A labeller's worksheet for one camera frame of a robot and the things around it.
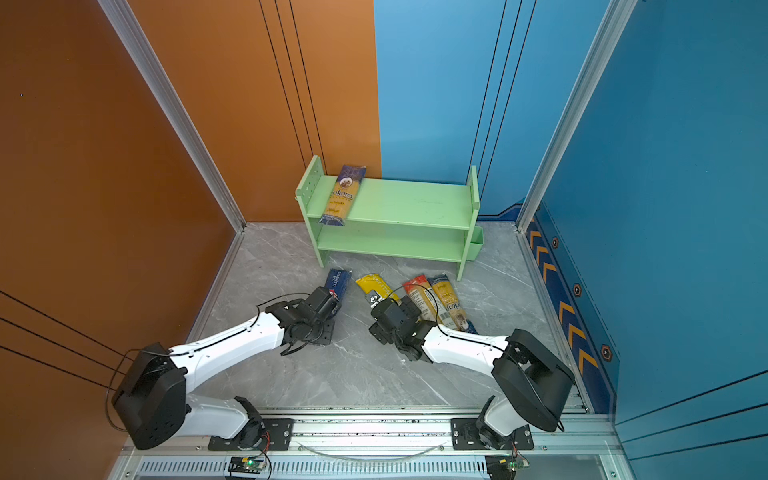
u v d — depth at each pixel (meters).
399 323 0.65
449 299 0.94
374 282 1.00
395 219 0.84
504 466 0.70
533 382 0.43
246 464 0.71
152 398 0.41
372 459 0.71
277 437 0.74
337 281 0.94
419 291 0.97
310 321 0.66
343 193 0.87
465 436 0.72
